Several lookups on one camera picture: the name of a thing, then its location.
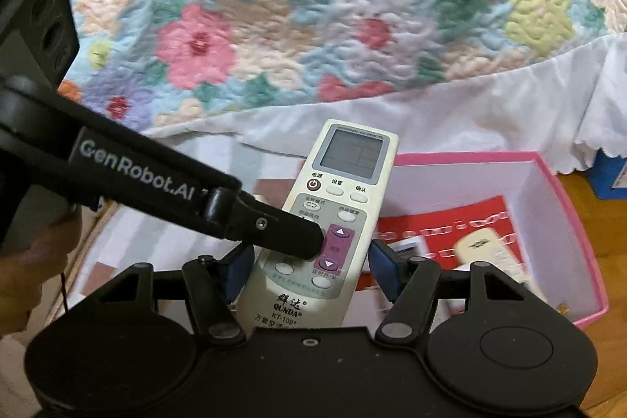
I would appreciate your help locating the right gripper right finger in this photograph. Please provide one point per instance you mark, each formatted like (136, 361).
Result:
(410, 285)

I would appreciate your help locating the cream Qunda remote purple buttons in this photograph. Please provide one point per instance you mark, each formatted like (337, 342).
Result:
(340, 189)

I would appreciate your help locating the pink cardboard box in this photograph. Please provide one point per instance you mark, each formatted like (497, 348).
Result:
(547, 226)

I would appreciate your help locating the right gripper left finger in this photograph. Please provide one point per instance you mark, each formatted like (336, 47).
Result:
(212, 285)

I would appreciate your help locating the red glasses-print card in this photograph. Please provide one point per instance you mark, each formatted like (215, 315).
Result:
(442, 229)

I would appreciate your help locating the person's left hand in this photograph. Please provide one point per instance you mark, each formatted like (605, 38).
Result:
(23, 274)

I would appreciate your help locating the blue box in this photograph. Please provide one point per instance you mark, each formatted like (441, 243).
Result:
(607, 177)

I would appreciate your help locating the floral quilted bedspread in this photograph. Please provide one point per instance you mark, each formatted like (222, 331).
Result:
(445, 75)

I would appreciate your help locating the white TCL remote with screen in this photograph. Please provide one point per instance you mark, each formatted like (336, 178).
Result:
(411, 248)

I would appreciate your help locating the cream TCL remote control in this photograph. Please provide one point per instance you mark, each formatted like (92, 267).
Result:
(484, 245)

